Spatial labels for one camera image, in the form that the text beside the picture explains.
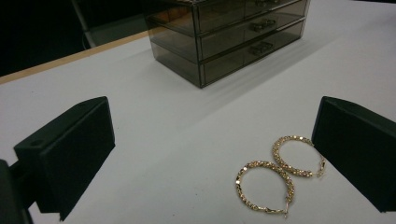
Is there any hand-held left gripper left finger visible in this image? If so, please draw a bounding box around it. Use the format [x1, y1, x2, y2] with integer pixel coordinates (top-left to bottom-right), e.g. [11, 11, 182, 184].
[13, 95, 116, 222]

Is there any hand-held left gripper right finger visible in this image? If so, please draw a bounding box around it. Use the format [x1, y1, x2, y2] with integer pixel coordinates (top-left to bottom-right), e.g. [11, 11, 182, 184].
[311, 95, 396, 214]

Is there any smoky clear drawer organizer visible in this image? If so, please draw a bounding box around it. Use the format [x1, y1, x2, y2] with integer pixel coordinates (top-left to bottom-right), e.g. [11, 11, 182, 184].
[144, 0, 312, 89]

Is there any grey metal post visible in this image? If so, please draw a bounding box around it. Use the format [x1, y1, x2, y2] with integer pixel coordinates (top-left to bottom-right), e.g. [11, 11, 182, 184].
[70, 0, 97, 49]

